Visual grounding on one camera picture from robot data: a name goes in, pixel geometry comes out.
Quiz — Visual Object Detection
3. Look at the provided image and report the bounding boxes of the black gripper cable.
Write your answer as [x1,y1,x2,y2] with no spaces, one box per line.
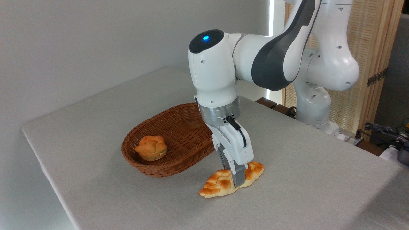
[225,116,247,148]

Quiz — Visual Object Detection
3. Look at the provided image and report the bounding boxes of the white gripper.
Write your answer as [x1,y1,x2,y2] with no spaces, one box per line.
[208,123,255,188]

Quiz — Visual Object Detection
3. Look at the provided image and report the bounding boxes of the brown wicker oval basket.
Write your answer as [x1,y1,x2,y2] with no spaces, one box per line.
[121,102,215,178]

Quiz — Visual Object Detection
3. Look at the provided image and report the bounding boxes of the round golden bread roll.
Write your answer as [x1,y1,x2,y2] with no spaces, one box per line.
[134,135,168,162]

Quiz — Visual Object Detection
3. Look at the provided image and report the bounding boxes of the grey tablecloth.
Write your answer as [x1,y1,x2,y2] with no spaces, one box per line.
[22,66,409,230]

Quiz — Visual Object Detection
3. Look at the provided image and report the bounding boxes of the long braided bread loaf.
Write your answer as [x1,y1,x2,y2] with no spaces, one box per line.
[199,161,265,199]

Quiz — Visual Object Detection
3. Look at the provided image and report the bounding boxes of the black cable bundle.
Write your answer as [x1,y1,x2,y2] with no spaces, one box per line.
[363,122,409,149]

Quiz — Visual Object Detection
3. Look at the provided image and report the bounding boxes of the dark brown wooden board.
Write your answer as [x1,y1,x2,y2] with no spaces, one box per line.
[255,97,298,119]

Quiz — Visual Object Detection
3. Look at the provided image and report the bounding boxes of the black metal screen hinge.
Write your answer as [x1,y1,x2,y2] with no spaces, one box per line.
[367,68,388,88]

